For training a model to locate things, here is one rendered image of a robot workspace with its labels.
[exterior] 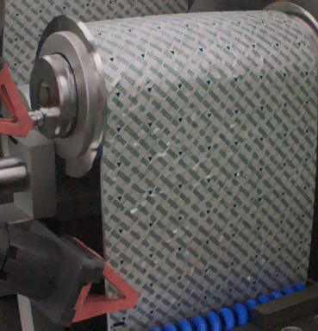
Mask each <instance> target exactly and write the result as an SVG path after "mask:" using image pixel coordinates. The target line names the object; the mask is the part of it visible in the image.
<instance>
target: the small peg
mask: <svg viewBox="0 0 318 331"><path fill-rule="evenodd" d="M28 113H29V116H30V117H31V119H32V121H33V123H34V125H33V127H35V126H36V127H39V126H42V124H43V120H44V119H43V114H42V111H41V110H40V109H39V110H35V111H29V112H28ZM17 118H18V117H17V116H16V115H14V116H12V123H17V121H18V119H17ZM33 127H32V128H33Z"/></svg>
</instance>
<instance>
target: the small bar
mask: <svg viewBox="0 0 318 331"><path fill-rule="evenodd" d="M316 309H318V283H317V284H313V285H310V286H309V287H306V288H304V289H301V290H298V291H295V292H293V293H290V294H288V295H286V296H283V297H279V298H276V299H273V300H270V301H268V302H265V303H261V304H258V305H254V306H252V312H251V322H252V323H253V324H255V325H257V326H259V327H260V328H262V329H264V330H265V329H268V328H271V327H273V326H277V325H278V324H280V323H283V322H287V321H289V320H291V319H294V318H296V317H298V316H301V315H305V314H307V313H308V312H311V311H314V310H316Z"/></svg>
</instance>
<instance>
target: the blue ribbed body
mask: <svg viewBox="0 0 318 331"><path fill-rule="evenodd" d="M304 288H306V286H305V285H304V284H302V283H298V284H295V285H293V286H292V288H290V287H285V288H283V289H282V290H281V291H280V292H279V291H273V292H272V293H271V294H270V295H269V296H267V295H263V296H260V297H258V298H257V300H256V301H255V300H254V299H251V300H247V301H246V302H245V304H244V305H242V304H240V303H236V304H234V305H233V307H232V308H231V309H228V308H226V307H224V308H221V309H220V310H219V311H218V312H217V313H215V312H212V311H211V312H208V313H206V314H205V317H204V318H203V317H201V316H199V315H195V316H193V317H192V318H191V320H190V322H188V321H186V320H185V319H183V320H180V321H179V322H178V323H177V324H176V327H174V325H173V324H171V323H166V324H165V325H164V326H163V327H162V329H161V331H226V330H228V329H230V328H235V327H237V326H240V325H243V324H247V323H250V322H251V312H252V306H254V305H258V304H261V303H265V302H268V301H270V300H273V299H276V298H279V297H283V296H286V295H288V294H290V293H293V292H295V291H298V290H301V289H304ZM148 331H160V329H159V328H156V327H152V328H149V330H148Z"/></svg>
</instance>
